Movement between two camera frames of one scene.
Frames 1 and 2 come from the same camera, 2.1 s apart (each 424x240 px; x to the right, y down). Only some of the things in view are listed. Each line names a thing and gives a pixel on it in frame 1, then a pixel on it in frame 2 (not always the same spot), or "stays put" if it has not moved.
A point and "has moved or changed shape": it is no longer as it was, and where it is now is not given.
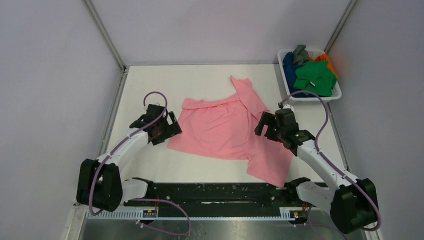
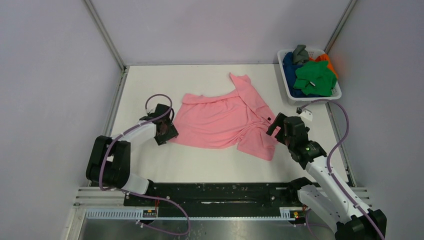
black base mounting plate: (222, 195) stays put
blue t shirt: (290, 68) stays put
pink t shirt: (225, 129) has moved or changed shape
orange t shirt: (325, 57) stays put
